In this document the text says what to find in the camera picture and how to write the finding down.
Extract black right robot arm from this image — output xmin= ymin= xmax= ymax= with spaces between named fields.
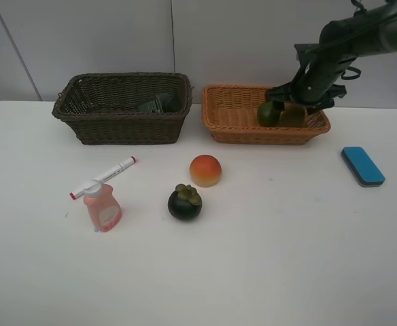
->
xmin=264 ymin=1 xmax=397 ymax=115

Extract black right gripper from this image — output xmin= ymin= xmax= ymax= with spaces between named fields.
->
xmin=265 ymin=43 xmax=347 ymax=115

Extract pink soap bottle white cap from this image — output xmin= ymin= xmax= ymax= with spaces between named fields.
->
xmin=83 ymin=179 xmax=122 ymax=232

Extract orange wicker basket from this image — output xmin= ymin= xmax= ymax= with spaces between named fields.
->
xmin=201 ymin=85 xmax=331 ymax=145

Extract orange peach fruit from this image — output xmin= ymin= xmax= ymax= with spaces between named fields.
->
xmin=190 ymin=155 xmax=222 ymax=187

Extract dark purple mangosteen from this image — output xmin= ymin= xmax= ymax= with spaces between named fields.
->
xmin=167 ymin=184 xmax=203 ymax=221

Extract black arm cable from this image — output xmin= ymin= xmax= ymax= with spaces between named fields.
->
xmin=341 ymin=66 xmax=362 ymax=82

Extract blue whiteboard eraser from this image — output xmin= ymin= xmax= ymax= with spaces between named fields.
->
xmin=341 ymin=147 xmax=385 ymax=187

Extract green lime fruit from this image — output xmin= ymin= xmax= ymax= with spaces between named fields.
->
xmin=257 ymin=102 xmax=281 ymax=128

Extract white marker pen red caps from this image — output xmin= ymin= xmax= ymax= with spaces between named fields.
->
xmin=69 ymin=156 xmax=137 ymax=200

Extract dark brown wicker basket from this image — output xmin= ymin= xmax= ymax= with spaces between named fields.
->
xmin=52 ymin=72 xmax=192 ymax=145

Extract dark grey ink bottle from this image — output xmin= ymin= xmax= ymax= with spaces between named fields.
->
xmin=137 ymin=93 xmax=182 ymax=113

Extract brown kiwi fruit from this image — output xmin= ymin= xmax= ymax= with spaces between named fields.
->
xmin=279 ymin=106 xmax=306 ymax=128

